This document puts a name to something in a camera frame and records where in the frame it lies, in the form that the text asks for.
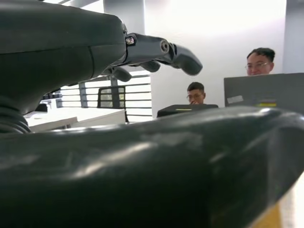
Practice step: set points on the person behind laptop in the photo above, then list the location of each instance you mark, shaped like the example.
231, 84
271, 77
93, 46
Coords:
259, 63

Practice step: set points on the black carrying case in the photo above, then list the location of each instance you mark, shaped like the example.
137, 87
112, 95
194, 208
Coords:
185, 109

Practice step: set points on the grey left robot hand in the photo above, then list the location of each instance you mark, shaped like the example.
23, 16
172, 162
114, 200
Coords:
59, 47

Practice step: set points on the black mesh chair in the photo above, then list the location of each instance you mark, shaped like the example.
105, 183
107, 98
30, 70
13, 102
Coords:
112, 89

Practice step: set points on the window with horizontal blinds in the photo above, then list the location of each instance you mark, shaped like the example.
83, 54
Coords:
139, 97

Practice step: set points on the white side desk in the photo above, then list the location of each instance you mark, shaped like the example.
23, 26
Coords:
71, 118

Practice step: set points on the person behind black case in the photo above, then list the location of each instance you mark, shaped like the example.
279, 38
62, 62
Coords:
195, 93

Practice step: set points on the grey laptop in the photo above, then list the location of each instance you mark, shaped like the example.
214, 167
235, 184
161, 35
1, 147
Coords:
265, 89

